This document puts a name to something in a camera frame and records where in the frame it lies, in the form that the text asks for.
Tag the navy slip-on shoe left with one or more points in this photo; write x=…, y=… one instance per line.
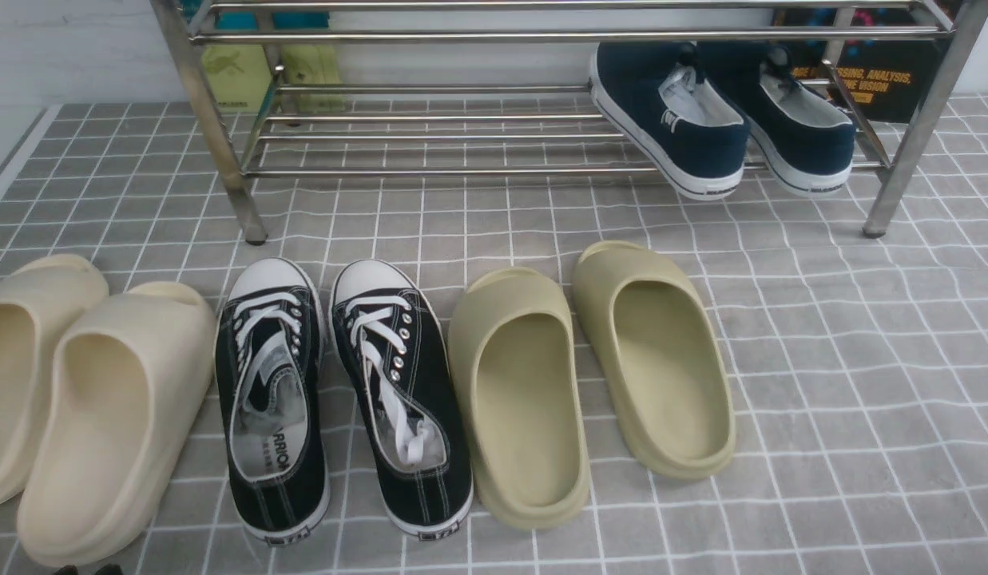
x=659, y=96

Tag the navy slip-on shoe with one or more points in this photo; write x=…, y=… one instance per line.
x=807, y=143
x=659, y=96

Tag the green box behind rack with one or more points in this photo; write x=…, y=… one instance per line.
x=239, y=74

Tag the navy slip-on shoe right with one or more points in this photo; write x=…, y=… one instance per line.
x=807, y=143

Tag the metal shoe rack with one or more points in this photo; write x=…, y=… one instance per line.
x=279, y=115

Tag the olive foam slide left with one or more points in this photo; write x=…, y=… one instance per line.
x=510, y=347

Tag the olive foam slide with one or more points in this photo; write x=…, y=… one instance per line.
x=654, y=343
x=510, y=347

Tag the black canvas sneaker right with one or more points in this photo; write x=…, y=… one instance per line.
x=391, y=345

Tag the black canvas sneaker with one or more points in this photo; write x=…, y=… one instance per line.
x=269, y=359
x=391, y=345

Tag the olive foam slide right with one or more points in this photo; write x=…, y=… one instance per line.
x=654, y=343

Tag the black canvas sneaker left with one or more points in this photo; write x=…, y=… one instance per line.
x=269, y=359

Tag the cream foam slide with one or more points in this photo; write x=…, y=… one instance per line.
x=38, y=303
x=128, y=380

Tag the grey checked floor mat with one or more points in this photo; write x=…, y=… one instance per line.
x=858, y=368

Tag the black book orange text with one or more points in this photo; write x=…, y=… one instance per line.
x=886, y=78

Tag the cream foam slide far left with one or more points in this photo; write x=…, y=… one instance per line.
x=38, y=303

